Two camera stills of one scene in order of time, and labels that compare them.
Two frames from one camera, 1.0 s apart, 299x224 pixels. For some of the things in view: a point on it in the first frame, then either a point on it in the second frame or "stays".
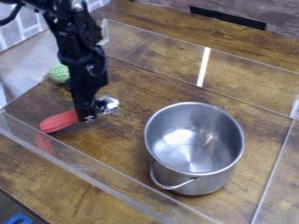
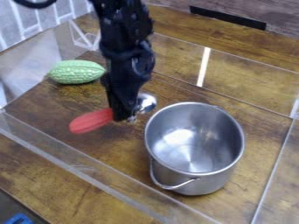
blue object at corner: [19, 219] stays
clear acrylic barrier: [193, 144] stays
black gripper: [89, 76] → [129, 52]
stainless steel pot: [194, 140] stays
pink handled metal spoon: [108, 105] → [102, 117]
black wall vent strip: [228, 17] stays
